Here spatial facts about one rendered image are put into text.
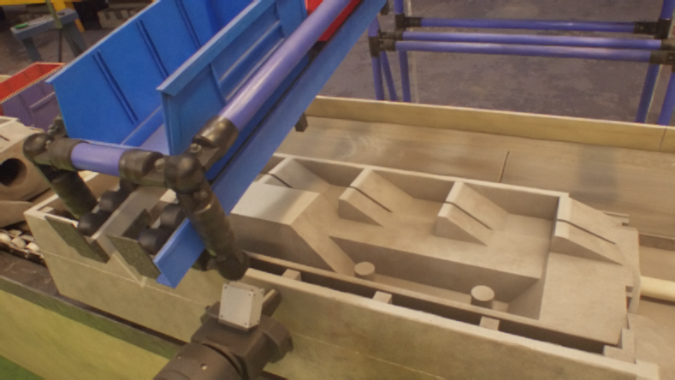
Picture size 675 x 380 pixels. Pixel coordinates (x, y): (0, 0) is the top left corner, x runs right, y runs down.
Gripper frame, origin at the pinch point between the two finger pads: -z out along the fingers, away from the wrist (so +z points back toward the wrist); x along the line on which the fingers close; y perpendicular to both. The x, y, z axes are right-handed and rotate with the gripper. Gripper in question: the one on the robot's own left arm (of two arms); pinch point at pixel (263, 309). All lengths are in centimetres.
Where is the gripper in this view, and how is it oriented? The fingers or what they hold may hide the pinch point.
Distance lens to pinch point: 65.9
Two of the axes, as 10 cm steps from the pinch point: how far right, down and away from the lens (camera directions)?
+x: 9.0, 1.5, -4.1
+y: -0.8, -8.7, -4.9
